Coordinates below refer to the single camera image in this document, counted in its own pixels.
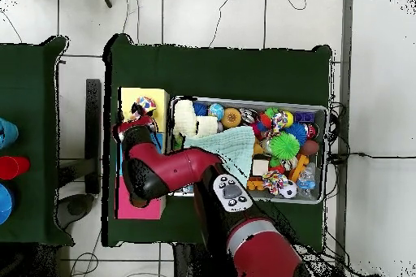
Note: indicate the colourful polka dot cloth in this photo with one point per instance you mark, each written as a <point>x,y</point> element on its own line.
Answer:
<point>146,104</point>

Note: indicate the mint green waffle cloth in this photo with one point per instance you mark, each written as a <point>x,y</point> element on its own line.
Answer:
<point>234,143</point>

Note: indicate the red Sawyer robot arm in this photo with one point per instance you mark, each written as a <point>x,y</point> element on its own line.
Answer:
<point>175,169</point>

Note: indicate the wooden box with three holes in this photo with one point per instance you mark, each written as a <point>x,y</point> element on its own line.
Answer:
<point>159,95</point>

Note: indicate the shallow clear mesh bin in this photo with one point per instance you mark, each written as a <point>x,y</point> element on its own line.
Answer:
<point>323,117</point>

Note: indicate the black upright panel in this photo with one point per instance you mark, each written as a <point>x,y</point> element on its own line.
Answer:
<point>93,121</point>

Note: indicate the cream waffle cloth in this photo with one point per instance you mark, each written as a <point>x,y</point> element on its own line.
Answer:
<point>185,117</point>

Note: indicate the globe print ball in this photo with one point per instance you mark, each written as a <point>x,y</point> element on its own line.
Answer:
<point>216,111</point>

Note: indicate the burger squeeze toy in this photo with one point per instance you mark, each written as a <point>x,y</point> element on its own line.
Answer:
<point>231,117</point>

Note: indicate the dark green table cloth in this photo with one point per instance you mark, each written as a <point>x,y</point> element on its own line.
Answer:
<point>29,78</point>
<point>227,72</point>

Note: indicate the grey round stand base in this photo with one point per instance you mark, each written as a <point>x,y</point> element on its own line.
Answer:
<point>74,208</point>

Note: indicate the blue plastic cup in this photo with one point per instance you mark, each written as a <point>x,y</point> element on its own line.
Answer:
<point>8,134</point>
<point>5,204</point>

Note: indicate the red plastic cup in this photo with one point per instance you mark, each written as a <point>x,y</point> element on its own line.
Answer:
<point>13,167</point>

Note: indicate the lime green spiky ball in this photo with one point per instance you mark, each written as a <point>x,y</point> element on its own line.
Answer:
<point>284,146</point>

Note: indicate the blue spiky ball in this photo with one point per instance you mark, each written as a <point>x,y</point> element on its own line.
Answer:
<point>297,130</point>

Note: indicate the small soccer ball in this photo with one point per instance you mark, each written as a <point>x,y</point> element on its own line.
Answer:
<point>288,190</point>

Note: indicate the orange bone toy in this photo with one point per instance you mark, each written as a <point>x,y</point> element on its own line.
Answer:
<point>300,163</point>

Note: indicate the small brown football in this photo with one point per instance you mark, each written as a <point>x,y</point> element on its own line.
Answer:
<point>310,147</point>

